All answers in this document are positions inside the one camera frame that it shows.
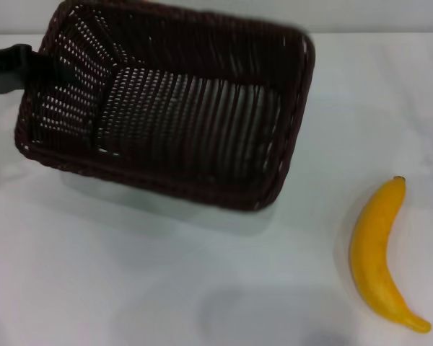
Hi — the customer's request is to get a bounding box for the dark brown woven basket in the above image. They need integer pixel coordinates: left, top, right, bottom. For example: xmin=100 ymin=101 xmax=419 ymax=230
xmin=13 ymin=0 xmax=317 ymax=213

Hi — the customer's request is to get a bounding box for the yellow banana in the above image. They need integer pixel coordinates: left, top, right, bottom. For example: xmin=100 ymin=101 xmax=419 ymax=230
xmin=349 ymin=175 xmax=432 ymax=334

